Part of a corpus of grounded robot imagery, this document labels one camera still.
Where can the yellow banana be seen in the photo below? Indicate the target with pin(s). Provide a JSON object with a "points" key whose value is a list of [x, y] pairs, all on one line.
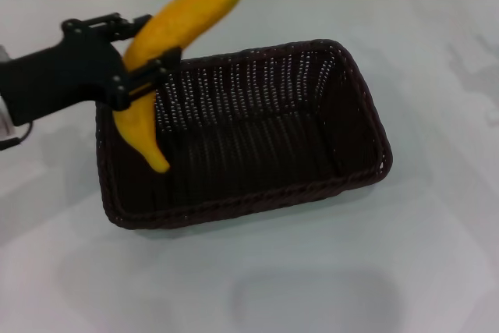
{"points": [[171, 29]]}

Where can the black woven plastic basket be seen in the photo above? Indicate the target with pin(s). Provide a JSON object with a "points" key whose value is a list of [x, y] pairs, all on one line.
{"points": [[257, 146]]}

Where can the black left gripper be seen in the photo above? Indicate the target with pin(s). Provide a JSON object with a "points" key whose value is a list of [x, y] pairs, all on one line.
{"points": [[70, 71]]}

